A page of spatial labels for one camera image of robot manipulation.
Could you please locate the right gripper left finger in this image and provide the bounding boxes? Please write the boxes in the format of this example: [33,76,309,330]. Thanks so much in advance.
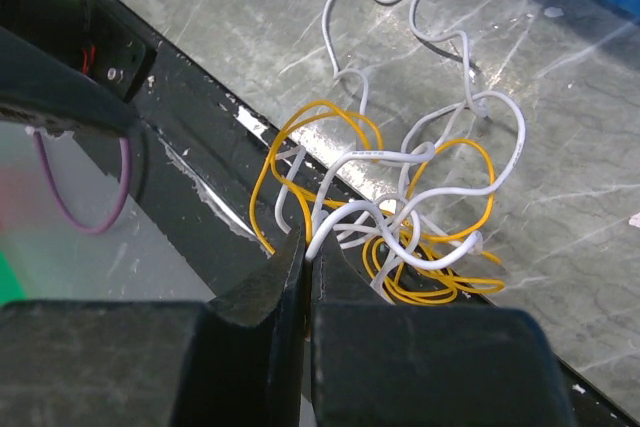
[1,229,305,426]

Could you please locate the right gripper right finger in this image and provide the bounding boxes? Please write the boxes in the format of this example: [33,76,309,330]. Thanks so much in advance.
[311,241,575,426]

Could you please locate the yellow cable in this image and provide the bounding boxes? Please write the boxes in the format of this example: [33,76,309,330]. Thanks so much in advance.
[248,99,506,306]

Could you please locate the white cable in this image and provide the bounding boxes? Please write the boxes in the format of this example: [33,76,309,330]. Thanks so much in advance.
[274,0,527,304]

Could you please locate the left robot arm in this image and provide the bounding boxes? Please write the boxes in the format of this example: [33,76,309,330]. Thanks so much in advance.
[1,0,156,137]

